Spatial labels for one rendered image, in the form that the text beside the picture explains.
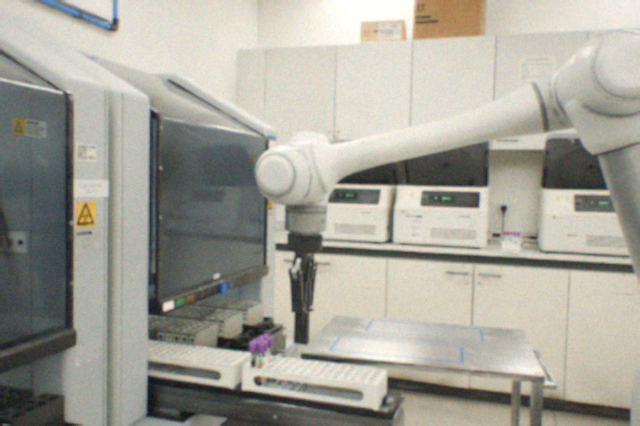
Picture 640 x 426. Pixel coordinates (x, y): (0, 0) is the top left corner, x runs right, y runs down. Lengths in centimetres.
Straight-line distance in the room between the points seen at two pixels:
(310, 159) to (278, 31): 357
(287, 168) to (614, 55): 52
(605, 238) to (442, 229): 87
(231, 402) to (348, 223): 240
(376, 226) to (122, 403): 247
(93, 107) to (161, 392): 63
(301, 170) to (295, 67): 310
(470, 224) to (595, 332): 89
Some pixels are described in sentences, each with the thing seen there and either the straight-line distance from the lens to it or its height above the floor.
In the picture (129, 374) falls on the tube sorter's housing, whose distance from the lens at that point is 129.
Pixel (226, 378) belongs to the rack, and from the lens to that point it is 129.
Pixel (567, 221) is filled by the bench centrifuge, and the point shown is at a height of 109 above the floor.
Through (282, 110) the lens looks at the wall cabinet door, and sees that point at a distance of 404.
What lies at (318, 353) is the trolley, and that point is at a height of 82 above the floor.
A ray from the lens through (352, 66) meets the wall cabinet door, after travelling 393.
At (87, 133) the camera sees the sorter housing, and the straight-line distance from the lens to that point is 113.
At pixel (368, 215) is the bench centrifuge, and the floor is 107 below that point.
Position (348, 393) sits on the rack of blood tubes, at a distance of 129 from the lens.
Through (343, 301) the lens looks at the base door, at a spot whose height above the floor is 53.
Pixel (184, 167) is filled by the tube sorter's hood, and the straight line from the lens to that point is 137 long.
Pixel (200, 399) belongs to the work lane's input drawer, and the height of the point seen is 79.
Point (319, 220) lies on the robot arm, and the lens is 117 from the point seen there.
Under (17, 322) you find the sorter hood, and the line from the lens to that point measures 102.
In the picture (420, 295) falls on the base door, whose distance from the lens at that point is 351.
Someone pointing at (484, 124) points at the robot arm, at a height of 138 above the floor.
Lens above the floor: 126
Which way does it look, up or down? 3 degrees down
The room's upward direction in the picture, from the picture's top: 1 degrees clockwise
